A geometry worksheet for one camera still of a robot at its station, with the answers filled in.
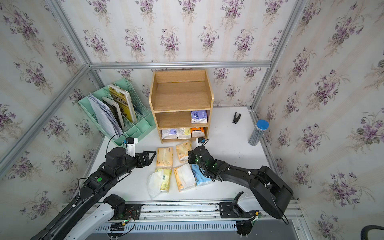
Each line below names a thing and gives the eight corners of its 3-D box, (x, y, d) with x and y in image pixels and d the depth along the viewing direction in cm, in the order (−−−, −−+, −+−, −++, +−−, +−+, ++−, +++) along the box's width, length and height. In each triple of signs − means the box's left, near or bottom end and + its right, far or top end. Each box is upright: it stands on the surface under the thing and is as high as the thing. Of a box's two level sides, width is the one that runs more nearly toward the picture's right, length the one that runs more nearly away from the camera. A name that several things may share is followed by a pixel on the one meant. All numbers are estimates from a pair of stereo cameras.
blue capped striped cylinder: (247, 145, 101) (257, 127, 86) (249, 136, 106) (259, 118, 90) (256, 148, 100) (268, 130, 84) (257, 139, 104) (269, 121, 89)
